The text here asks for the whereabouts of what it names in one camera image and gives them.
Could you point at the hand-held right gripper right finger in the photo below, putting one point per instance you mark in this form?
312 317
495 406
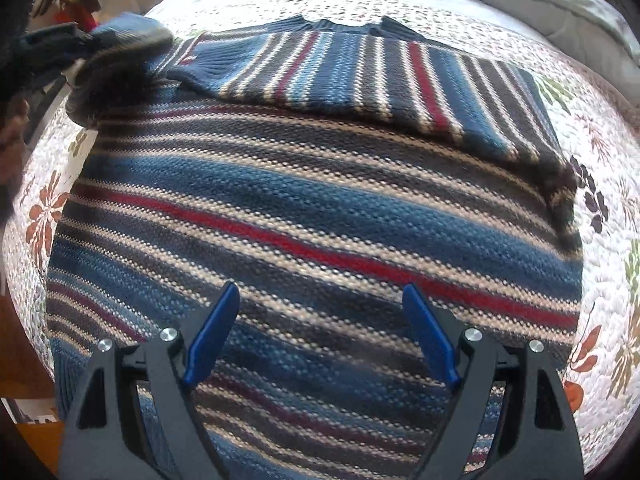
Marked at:
430 330

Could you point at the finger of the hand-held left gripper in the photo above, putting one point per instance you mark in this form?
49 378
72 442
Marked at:
55 42

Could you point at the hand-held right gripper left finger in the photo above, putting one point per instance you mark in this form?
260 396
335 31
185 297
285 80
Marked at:
215 330

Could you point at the striped knit sweater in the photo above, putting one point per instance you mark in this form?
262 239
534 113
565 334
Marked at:
300 200

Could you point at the person's left hand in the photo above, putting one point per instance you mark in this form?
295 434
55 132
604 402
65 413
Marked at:
11 140

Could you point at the red bag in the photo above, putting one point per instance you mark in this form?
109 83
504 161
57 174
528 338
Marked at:
81 19

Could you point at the floral quilted bedspread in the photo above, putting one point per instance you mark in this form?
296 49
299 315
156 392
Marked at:
600 125

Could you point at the grey comforter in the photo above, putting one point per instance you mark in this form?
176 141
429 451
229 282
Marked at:
550 5

